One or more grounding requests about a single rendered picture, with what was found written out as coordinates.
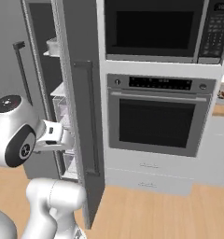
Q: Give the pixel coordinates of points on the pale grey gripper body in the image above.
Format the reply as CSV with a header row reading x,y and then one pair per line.
x,y
68,140

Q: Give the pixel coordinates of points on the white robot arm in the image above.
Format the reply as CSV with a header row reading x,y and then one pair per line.
x,y
14,137

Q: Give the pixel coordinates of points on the white counter cabinet run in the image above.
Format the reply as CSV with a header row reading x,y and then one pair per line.
x,y
215,149

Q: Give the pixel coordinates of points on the clear fridge drawer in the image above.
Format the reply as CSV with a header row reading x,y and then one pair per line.
x,y
61,109

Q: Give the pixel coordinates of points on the white fridge shelf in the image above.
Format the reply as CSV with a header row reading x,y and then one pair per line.
x,y
51,54
58,91

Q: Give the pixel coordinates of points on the round steel oven knob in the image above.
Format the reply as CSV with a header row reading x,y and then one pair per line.
x,y
117,82
203,86

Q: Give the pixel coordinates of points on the grey fridge door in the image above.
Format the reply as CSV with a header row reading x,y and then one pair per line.
x,y
5,46
81,37

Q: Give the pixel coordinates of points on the white drawer front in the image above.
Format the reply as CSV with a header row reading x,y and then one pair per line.
x,y
173,185
176,165

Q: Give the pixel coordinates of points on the white tall cabinet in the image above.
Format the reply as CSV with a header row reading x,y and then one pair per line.
x,y
160,68

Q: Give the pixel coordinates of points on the grey fridge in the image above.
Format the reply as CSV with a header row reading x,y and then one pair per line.
x,y
44,21

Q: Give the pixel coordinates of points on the black and steel microwave oven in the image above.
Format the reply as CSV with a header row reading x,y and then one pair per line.
x,y
154,29

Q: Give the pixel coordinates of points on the steel wall oven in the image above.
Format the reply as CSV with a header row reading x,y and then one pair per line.
x,y
157,124

